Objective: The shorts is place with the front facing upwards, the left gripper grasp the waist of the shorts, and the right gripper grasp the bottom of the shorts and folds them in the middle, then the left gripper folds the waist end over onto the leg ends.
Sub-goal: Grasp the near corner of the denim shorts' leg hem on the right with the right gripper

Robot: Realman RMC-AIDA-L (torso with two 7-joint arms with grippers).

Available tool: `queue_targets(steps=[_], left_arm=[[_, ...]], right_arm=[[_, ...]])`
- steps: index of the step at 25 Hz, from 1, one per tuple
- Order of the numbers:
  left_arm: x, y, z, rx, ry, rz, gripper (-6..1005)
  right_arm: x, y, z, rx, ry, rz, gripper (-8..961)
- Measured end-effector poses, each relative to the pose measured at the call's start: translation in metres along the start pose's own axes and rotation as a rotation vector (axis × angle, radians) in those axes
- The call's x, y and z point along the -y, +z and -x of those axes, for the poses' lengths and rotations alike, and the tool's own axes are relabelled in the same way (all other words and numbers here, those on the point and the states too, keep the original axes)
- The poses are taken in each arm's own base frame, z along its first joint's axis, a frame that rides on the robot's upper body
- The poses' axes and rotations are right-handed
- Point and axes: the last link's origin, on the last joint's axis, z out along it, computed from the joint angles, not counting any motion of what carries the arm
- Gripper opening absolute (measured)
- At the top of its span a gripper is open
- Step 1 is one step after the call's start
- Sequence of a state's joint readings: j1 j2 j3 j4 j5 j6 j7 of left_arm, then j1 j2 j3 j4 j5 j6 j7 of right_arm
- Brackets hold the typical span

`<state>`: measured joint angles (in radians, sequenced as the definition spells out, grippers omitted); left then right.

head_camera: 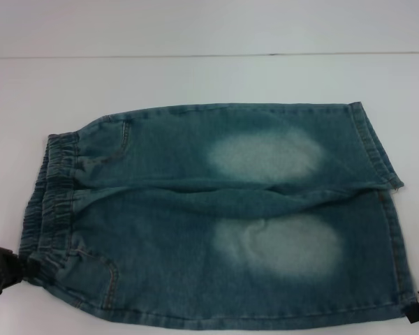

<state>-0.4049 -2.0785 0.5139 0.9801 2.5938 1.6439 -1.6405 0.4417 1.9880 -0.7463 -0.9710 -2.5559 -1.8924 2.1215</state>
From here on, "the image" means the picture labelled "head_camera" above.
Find blue denim shorts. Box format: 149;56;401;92
19;100;419;324

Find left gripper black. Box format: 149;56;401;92
0;239;54;297

